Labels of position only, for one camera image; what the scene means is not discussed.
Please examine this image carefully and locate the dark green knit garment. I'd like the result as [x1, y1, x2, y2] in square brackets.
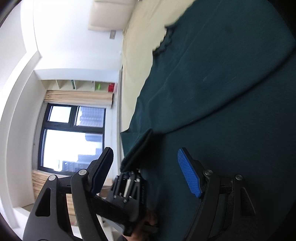
[120, 1, 295, 240]

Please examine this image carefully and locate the person's left hand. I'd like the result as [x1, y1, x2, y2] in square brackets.
[117, 209, 157, 241]

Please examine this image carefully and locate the black framed window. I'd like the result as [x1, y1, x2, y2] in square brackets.
[38, 103, 106, 175]

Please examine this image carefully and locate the beige curtain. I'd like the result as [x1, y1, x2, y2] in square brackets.
[44, 90, 113, 108]

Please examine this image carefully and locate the red box on shelf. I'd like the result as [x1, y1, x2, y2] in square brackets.
[108, 83, 115, 93]

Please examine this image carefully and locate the beige bed sheet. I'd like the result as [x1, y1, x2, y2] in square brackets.
[121, 0, 193, 131]

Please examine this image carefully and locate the beige padded headboard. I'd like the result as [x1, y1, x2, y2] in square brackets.
[88, 0, 137, 32]

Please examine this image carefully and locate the white wall shelf unit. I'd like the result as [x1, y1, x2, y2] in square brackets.
[34, 68, 120, 92]

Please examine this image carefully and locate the wall switch plate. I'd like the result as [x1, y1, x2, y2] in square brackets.
[109, 30, 116, 40]

